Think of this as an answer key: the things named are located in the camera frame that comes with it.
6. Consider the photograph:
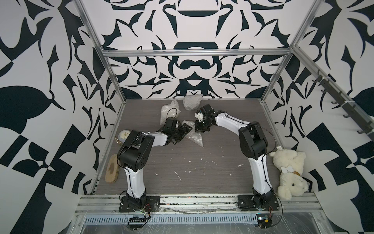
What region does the bubble wrap sheet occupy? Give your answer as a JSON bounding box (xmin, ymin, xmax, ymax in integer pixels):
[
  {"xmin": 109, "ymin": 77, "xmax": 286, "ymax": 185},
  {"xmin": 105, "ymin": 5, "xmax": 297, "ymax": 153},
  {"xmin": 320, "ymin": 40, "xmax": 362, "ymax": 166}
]
[
  {"xmin": 183, "ymin": 94, "xmax": 203, "ymax": 111},
  {"xmin": 182, "ymin": 121, "xmax": 204, "ymax": 147},
  {"xmin": 160, "ymin": 99, "xmax": 181, "ymax": 125}
]

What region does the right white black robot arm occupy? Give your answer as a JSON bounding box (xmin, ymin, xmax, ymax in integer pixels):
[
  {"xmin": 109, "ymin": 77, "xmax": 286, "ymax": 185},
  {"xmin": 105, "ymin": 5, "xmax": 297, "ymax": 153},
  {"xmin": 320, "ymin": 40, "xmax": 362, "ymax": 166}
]
[{"xmin": 194, "ymin": 104, "xmax": 275, "ymax": 208}]

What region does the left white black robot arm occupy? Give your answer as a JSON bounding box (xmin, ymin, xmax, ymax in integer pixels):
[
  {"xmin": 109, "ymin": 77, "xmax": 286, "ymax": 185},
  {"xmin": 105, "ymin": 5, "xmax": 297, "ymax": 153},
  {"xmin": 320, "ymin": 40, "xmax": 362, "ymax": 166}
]
[{"xmin": 117, "ymin": 121, "xmax": 193, "ymax": 202}]

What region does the wooden oval brush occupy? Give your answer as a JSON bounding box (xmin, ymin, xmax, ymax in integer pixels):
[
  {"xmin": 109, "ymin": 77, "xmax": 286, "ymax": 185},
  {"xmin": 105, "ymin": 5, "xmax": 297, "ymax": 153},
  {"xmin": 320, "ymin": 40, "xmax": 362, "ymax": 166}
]
[{"xmin": 105, "ymin": 154, "xmax": 119, "ymax": 184}]

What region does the white teddy bear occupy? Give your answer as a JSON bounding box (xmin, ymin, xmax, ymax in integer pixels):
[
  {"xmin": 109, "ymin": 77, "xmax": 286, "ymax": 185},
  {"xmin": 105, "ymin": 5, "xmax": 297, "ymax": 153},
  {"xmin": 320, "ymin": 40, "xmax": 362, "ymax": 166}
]
[{"xmin": 270, "ymin": 149, "xmax": 308, "ymax": 200}]

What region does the left electronics board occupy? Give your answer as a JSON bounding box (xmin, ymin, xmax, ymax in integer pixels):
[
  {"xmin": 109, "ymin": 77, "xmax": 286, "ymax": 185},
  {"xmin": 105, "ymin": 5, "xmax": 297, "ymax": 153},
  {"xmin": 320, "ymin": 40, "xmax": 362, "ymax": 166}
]
[{"xmin": 127, "ymin": 217, "xmax": 150, "ymax": 231}]

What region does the electronics board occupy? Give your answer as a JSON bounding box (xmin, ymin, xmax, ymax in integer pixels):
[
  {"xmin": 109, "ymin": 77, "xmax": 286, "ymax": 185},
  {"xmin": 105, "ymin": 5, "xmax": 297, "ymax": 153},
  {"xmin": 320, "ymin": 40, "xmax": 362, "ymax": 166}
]
[
  {"xmin": 256, "ymin": 214, "xmax": 272, "ymax": 229},
  {"xmin": 127, "ymin": 217, "xmax": 150, "ymax": 231}
]

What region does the right electronics board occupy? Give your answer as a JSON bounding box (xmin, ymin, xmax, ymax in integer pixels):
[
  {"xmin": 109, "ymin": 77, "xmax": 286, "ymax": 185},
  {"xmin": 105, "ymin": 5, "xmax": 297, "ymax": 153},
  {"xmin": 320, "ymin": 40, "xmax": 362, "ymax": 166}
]
[{"xmin": 256, "ymin": 214, "xmax": 272, "ymax": 229}]

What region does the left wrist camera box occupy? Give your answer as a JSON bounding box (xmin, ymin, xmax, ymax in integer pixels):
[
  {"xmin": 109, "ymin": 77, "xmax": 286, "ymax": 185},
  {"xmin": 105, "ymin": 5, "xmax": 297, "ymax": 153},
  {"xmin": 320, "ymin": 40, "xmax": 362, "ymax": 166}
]
[{"xmin": 164, "ymin": 117, "xmax": 178, "ymax": 131}]

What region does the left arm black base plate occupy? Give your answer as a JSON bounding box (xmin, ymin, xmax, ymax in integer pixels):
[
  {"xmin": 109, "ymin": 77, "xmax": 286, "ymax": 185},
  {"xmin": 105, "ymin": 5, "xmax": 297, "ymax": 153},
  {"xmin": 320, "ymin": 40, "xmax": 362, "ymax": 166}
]
[{"xmin": 119, "ymin": 194, "xmax": 161, "ymax": 213}]

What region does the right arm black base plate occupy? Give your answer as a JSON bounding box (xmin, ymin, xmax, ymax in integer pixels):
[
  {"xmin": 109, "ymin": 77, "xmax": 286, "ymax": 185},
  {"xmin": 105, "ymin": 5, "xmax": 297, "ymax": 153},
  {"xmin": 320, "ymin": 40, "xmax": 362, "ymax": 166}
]
[{"xmin": 237, "ymin": 191, "xmax": 280, "ymax": 211}]

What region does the white slotted cable duct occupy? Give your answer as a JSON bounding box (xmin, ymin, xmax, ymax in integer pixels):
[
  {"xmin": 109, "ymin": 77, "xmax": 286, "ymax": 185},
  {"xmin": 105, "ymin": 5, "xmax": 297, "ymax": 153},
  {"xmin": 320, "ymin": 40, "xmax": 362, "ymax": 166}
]
[{"xmin": 84, "ymin": 214, "xmax": 258, "ymax": 225}]

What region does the aluminium frame rail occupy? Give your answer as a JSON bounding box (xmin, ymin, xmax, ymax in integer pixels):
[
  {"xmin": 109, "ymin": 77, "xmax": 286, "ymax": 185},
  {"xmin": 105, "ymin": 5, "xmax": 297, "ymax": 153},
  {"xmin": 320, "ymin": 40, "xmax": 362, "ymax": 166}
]
[{"xmin": 102, "ymin": 48, "xmax": 290, "ymax": 58}]

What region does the grey wall hook rail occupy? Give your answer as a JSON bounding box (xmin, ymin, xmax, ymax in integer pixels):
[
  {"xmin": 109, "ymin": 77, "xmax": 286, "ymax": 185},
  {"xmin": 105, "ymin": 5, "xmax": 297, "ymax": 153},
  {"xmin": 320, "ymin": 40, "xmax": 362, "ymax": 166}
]
[{"xmin": 313, "ymin": 70, "xmax": 374, "ymax": 141}]

